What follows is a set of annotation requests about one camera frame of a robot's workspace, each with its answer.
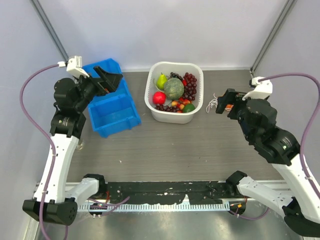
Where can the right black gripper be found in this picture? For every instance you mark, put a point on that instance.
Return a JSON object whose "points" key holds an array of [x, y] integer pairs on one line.
{"points": [[230, 97]]}

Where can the small dark grape bunch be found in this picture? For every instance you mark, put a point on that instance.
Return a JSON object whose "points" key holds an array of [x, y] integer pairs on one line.
{"points": [[168, 108]]}

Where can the green netted melon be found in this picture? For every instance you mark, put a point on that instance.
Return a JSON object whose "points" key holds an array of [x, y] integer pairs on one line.
{"points": [[173, 88]]}

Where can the red apple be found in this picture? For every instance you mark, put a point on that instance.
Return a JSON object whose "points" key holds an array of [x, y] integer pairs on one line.
{"points": [[159, 98]]}

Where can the green pear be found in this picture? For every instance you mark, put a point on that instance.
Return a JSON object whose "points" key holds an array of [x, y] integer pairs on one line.
{"points": [[162, 79]]}

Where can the white slotted cable duct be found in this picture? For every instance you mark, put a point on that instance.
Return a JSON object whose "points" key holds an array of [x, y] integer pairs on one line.
{"points": [[183, 207]]}

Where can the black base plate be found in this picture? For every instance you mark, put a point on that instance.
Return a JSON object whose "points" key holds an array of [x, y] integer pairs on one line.
{"points": [[168, 192]]}

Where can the red yellow cherries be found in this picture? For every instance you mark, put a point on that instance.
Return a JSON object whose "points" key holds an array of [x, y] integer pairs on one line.
{"points": [[179, 104]]}

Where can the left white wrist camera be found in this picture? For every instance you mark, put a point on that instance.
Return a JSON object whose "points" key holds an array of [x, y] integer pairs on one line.
{"points": [[74, 67]]}

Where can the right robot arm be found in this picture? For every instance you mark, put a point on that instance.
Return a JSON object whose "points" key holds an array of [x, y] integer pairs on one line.
{"points": [[279, 147]]}

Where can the dark red grape bunch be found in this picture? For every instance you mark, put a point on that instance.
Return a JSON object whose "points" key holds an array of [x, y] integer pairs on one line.
{"points": [[189, 82]]}

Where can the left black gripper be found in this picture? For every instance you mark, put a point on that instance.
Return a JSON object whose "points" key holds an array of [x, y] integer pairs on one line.
{"points": [[110, 81]]}

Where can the green lime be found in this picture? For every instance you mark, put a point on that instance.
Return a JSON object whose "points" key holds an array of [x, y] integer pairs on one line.
{"points": [[188, 108]]}

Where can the blue plastic compartment bin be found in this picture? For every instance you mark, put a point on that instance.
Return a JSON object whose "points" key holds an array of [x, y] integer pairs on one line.
{"points": [[114, 112]]}

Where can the white plastic fruit basket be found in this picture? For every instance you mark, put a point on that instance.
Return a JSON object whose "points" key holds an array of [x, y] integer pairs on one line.
{"points": [[166, 67]]}

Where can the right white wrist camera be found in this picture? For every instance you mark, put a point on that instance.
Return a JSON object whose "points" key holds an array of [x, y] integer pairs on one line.
{"points": [[262, 89]]}

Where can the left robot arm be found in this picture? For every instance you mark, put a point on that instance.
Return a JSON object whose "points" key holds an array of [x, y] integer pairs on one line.
{"points": [[51, 203]]}

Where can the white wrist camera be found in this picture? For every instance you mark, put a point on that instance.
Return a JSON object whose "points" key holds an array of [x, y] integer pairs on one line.
{"points": [[74, 67], [262, 89]]}

